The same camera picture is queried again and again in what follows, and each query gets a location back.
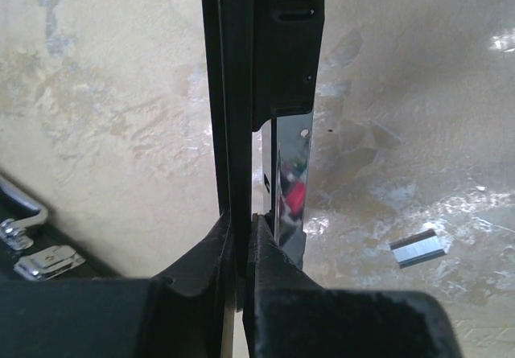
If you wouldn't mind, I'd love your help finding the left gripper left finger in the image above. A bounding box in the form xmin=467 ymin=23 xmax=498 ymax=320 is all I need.
xmin=1 ymin=215 xmax=234 ymax=357

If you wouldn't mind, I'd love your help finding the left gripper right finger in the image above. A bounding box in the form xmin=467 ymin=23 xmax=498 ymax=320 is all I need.
xmin=243 ymin=215 xmax=460 ymax=357

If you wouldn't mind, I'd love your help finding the black stapler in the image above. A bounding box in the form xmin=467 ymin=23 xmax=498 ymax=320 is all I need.
xmin=198 ymin=0 xmax=326 ymax=270

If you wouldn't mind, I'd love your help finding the black carrying case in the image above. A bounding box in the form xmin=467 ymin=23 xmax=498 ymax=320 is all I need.
xmin=1 ymin=176 xmax=120 ymax=282

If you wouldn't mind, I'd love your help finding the large staple strip block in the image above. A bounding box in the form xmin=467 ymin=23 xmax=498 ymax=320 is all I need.
xmin=389 ymin=229 xmax=446 ymax=269

